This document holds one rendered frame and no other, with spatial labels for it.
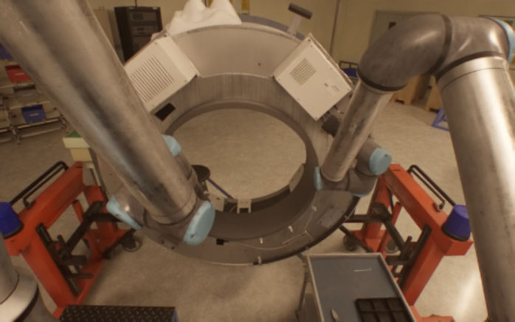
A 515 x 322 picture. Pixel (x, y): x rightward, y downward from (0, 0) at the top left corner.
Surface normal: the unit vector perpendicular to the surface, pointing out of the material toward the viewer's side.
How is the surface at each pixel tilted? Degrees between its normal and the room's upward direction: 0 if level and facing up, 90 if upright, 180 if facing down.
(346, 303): 0
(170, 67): 90
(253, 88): 90
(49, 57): 106
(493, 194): 67
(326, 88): 90
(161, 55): 90
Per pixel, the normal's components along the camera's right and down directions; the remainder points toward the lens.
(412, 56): -0.30, 0.56
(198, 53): 0.03, 0.51
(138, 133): 0.86, 0.31
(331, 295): 0.03, -0.86
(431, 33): -0.26, 0.07
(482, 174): -0.93, -0.15
